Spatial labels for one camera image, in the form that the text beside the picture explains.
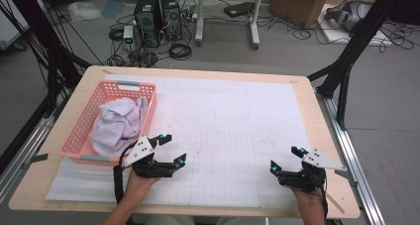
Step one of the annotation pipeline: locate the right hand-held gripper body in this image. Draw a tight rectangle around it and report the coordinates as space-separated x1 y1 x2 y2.
276 148 349 193

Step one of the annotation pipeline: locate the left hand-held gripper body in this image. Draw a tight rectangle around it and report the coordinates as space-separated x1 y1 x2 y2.
122 135 177 179

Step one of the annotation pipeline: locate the lilac printed towel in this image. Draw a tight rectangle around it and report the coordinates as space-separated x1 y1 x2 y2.
88 96 150 159

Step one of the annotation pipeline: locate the pink plastic basket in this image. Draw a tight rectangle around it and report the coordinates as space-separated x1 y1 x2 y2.
58 79 158 169

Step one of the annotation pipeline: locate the person's right hand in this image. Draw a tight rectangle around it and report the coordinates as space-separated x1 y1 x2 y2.
291 187 327 217

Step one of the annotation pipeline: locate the person's left hand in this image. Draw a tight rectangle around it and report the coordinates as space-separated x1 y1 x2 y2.
123 169 161 204

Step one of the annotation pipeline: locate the white grid mat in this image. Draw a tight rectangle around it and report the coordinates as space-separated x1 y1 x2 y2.
45 73 328 210

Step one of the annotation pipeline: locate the small white power box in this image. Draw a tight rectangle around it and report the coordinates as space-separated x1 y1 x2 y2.
122 25 135 45

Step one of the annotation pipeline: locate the large black computer tower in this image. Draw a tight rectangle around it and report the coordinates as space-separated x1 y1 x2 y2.
133 0 162 49

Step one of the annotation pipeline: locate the white floor board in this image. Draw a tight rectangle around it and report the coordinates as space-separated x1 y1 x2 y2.
318 3 394 48

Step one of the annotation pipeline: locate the slim black computer tower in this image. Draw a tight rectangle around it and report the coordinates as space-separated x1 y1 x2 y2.
159 0 183 41

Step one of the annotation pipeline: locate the white metal stand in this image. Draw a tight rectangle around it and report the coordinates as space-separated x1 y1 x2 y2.
194 0 265 51

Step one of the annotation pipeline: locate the grey headset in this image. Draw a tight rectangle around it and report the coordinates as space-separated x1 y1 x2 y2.
325 0 372 33

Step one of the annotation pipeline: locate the open cardboard box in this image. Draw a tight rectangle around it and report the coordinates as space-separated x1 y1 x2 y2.
267 0 331 30

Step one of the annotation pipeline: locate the clear plastic bag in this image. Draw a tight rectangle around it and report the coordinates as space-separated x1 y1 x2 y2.
67 1 103 23

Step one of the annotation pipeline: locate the black flat device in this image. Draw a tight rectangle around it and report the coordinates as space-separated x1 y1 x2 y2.
223 1 256 19

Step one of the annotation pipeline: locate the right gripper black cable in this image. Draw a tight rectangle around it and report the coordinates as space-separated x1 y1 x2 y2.
317 174 332 221

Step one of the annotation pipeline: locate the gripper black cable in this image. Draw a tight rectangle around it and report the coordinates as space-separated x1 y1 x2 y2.
112 142 138 225
317 174 332 221

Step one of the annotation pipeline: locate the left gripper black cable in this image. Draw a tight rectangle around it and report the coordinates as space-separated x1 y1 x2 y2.
112 142 138 225

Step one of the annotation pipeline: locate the grey table bracket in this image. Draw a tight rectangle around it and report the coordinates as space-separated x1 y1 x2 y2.
334 168 359 188
21 153 50 170

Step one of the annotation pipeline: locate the aluminium rail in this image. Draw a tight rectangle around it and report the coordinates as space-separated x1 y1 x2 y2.
0 95 67 203
315 90 386 225

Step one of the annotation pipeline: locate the coiled black cable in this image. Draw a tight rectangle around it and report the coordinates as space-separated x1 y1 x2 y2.
168 43 193 61

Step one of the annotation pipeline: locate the black metal frame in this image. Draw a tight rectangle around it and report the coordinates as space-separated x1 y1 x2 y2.
306 0 420 131
0 0 92 117

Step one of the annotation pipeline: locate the tangle of black floor cables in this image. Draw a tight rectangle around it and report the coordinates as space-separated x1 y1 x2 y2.
261 15 417 54

